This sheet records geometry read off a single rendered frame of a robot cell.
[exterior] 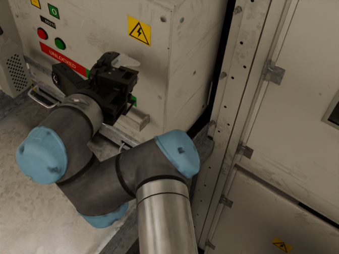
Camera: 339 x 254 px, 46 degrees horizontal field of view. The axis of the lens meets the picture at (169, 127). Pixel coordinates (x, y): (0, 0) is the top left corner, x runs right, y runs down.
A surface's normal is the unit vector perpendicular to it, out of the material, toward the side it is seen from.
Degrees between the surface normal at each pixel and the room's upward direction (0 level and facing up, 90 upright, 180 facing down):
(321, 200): 90
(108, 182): 44
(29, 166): 75
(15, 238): 0
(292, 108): 90
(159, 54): 90
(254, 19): 90
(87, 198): 58
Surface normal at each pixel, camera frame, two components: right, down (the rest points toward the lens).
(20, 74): 0.82, 0.48
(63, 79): -0.76, 0.32
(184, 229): 0.57, -0.57
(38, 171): -0.32, 0.56
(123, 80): 0.14, -0.77
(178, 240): 0.29, -0.63
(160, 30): -0.58, 0.63
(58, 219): 0.05, -0.60
